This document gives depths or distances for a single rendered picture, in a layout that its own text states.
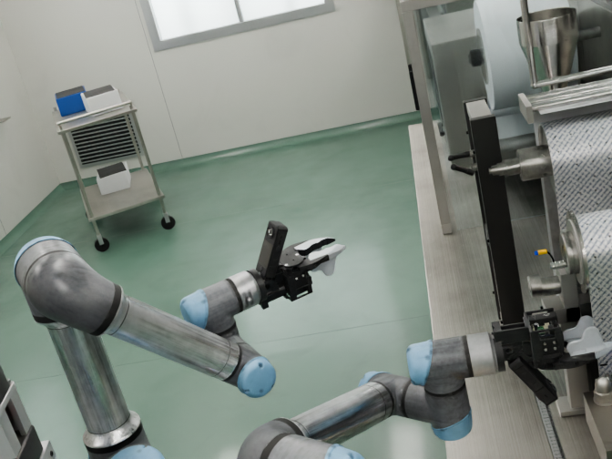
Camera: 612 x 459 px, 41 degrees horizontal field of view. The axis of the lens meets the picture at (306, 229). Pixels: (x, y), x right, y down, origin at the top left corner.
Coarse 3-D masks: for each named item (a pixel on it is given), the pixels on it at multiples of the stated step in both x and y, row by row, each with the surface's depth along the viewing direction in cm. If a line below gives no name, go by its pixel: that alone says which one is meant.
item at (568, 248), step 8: (568, 232) 142; (560, 240) 145; (568, 240) 141; (560, 248) 147; (568, 248) 140; (576, 248) 140; (568, 256) 140; (576, 256) 140; (568, 264) 140; (576, 264) 140; (568, 272) 142; (576, 272) 142
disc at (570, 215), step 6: (570, 210) 142; (570, 216) 142; (576, 222) 138; (576, 228) 138; (576, 234) 138; (582, 240) 136; (582, 246) 136; (582, 252) 136; (582, 258) 137; (588, 276) 137; (588, 282) 138; (582, 288) 143; (588, 288) 139
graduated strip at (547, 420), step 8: (536, 400) 164; (544, 408) 162; (544, 416) 159; (552, 416) 159; (544, 424) 157; (552, 424) 157; (552, 432) 155; (552, 440) 153; (552, 448) 151; (560, 448) 150; (560, 456) 148
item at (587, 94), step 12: (588, 84) 162; (600, 84) 162; (528, 96) 164; (540, 96) 164; (552, 96) 160; (564, 96) 160; (576, 96) 157; (588, 96) 156; (600, 96) 156; (528, 108) 157; (540, 108) 158; (552, 108) 159; (564, 108) 157; (528, 120) 158
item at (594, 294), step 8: (608, 288) 139; (592, 296) 139; (600, 296) 139; (608, 296) 139; (592, 304) 140; (600, 304) 140; (608, 304) 140; (592, 312) 141; (600, 312) 141; (608, 312) 140; (600, 320) 141; (608, 320) 141; (600, 328) 142; (608, 328) 142; (608, 336) 142; (608, 352) 143; (600, 360) 144; (608, 360) 144; (600, 368) 145; (608, 368) 145; (600, 376) 145
